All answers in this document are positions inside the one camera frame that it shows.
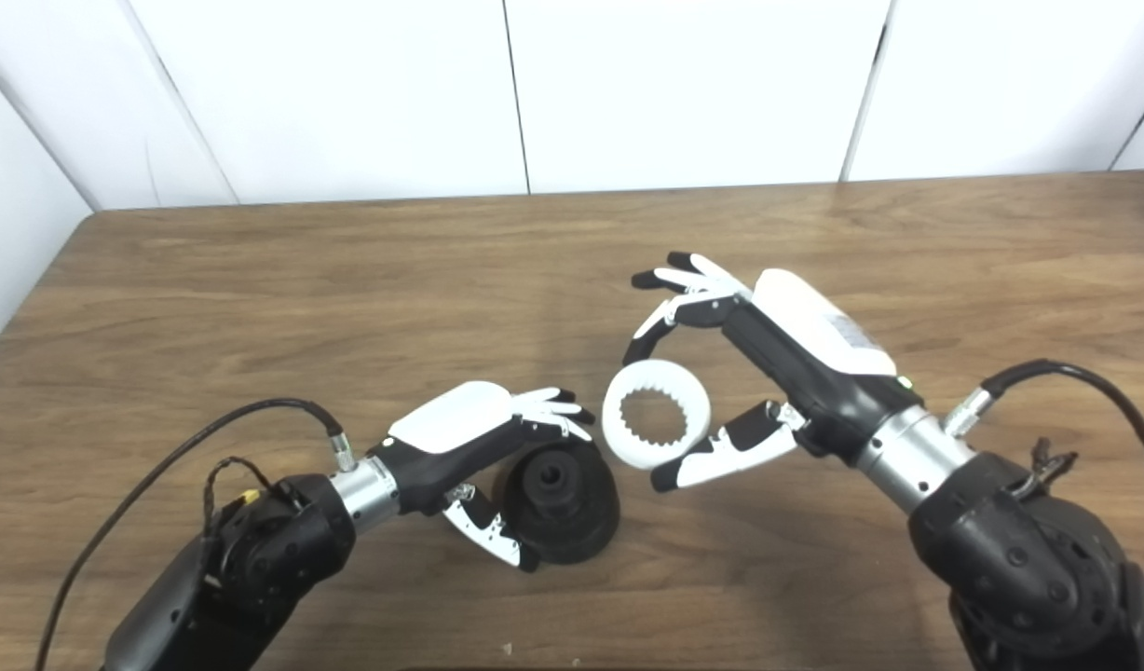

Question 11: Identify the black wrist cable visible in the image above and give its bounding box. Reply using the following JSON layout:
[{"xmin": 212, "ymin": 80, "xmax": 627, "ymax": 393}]
[
  {"xmin": 945, "ymin": 359, "xmax": 1144, "ymax": 593},
  {"xmin": 34, "ymin": 399, "xmax": 359, "ymax": 671}
]

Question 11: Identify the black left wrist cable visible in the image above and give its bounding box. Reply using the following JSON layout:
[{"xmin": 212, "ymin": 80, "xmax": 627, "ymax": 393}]
[{"xmin": 34, "ymin": 399, "xmax": 359, "ymax": 671}]

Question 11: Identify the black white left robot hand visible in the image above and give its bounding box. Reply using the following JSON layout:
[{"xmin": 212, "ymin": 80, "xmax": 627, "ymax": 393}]
[{"xmin": 367, "ymin": 380, "xmax": 596, "ymax": 572}]

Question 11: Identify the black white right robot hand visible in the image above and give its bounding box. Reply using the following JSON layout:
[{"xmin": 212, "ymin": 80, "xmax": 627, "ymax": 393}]
[{"xmin": 621, "ymin": 252, "xmax": 925, "ymax": 493}]

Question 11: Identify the white toothed ring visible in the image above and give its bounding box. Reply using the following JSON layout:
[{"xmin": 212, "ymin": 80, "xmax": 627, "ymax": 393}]
[{"xmin": 602, "ymin": 360, "xmax": 711, "ymax": 470}]

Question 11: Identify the thin wire with yellow plug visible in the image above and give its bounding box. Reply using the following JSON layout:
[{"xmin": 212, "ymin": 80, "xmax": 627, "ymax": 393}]
[{"xmin": 202, "ymin": 455, "xmax": 275, "ymax": 523}]

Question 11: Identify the thin dark wire bundle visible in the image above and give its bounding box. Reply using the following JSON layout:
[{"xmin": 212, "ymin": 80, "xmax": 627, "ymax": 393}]
[{"xmin": 1015, "ymin": 436, "xmax": 1081, "ymax": 500}]

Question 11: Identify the round black part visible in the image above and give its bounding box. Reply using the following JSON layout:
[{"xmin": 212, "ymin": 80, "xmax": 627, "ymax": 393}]
[{"xmin": 493, "ymin": 438, "xmax": 621, "ymax": 566}]

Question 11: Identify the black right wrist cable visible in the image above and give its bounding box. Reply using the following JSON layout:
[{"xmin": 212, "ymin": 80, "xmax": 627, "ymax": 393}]
[{"xmin": 945, "ymin": 359, "xmax": 1144, "ymax": 593}]

